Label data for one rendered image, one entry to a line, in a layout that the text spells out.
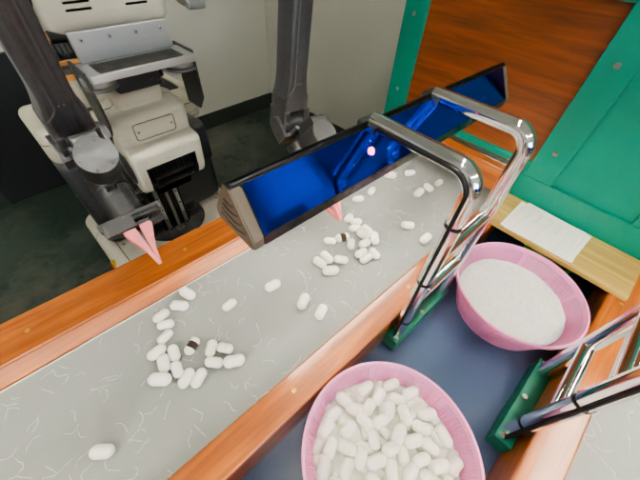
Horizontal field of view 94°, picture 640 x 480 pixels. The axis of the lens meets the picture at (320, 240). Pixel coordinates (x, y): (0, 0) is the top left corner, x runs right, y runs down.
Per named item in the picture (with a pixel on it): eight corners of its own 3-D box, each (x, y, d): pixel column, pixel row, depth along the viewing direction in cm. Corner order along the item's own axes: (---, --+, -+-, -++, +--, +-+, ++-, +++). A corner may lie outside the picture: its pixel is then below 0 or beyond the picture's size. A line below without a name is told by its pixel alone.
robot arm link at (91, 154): (102, 126, 56) (48, 141, 51) (92, 90, 46) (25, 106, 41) (140, 183, 57) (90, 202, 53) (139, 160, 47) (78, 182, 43)
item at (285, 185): (217, 215, 38) (203, 167, 32) (470, 92, 67) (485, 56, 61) (253, 253, 34) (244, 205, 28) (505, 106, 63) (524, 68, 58)
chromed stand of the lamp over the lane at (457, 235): (330, 292, 73) (353, 112, 40) (384, 252, 83) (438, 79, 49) (392, 351, 64) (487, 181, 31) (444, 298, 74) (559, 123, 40)
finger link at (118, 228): (173, 255, 53) (144, 209, 52) (131, 277, 50) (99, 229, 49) (172, 258, 59) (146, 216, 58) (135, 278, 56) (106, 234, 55)
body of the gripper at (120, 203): (163, 209, 54) (140, 171, 53) (102, 236, 49) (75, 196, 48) (163, 215, 60) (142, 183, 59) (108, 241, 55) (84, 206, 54)
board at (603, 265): (481, 219, 80) (483, 215, 79) (507, 195, 87) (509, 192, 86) (624, 302, 64) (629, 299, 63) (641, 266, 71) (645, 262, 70)
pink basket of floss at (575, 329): (453, 358, 64) (472, 340, 57) (434, 260, 81) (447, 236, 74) (583, 373, 63) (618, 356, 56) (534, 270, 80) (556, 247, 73)
